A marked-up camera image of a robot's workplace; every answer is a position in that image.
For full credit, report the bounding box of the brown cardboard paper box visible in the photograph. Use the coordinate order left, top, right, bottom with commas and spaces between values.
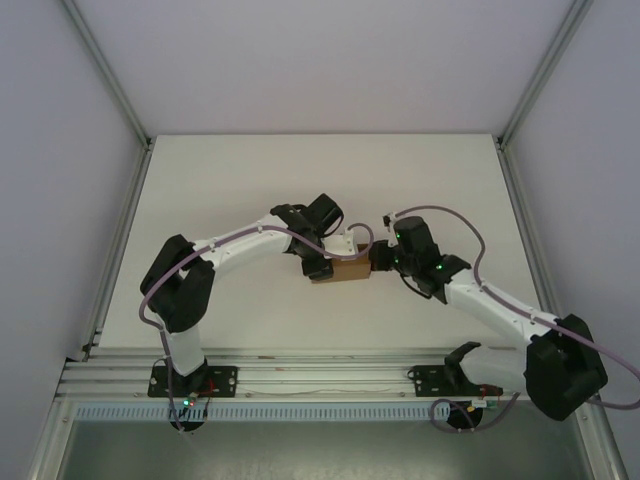
310, 243, 374, 285

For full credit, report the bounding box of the grey metal sheet panel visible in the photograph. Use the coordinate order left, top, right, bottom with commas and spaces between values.
58, 418, 594, 480

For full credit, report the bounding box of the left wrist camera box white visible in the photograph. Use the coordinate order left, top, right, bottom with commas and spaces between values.
323, 230, 359, 261

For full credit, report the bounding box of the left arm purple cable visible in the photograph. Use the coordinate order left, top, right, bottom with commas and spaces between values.
138, 222, 376, 432

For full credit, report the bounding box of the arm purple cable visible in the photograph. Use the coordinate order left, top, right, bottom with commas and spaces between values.
138, 222, 376, 432
392, 203, 640, 432

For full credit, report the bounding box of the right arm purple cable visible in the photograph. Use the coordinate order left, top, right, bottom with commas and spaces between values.
392, 203, 640, 432

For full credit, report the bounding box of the aluminium mounting rail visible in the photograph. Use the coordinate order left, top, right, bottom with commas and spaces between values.
55, 348, 599, 402

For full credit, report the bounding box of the aluminium table side rail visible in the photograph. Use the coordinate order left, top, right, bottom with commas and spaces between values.
79, 144, 154, 361
496, 140, 561, 321

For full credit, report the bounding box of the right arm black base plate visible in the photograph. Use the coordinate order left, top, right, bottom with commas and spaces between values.
406, 364, 504, 399

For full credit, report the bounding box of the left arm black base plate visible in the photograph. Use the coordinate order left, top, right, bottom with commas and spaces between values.
147, 365, 239, 399

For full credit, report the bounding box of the slotted grey cable duct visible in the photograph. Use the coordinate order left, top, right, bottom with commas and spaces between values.
74, 404, 506, 422

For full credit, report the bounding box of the aluminium frame post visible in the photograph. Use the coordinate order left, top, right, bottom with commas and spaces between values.
62, 0, 154, 149
496, 0, 594, 147

